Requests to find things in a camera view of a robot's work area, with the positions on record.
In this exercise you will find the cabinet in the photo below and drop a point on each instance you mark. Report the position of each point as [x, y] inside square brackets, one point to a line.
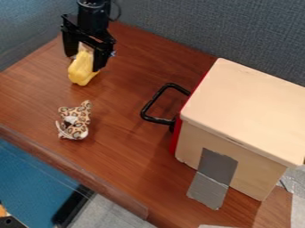
[242, 124]

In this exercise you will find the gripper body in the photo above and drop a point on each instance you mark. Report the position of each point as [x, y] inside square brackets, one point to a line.
[89, 35]

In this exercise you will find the grey tape strip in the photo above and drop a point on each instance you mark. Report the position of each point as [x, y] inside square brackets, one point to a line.
[212, 178]

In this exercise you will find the yellow toy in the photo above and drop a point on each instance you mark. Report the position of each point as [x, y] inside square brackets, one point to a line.
[81, 69]

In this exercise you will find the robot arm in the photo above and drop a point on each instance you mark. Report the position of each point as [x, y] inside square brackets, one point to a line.
[93, 14]

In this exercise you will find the leopard plush toy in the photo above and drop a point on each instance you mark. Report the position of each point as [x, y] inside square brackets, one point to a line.
[75, 121]

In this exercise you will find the drawer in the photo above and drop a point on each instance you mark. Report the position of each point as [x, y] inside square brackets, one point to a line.
[162, 118]

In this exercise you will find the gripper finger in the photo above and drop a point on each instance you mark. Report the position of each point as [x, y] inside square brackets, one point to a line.
[70, 44]
[101, 59]

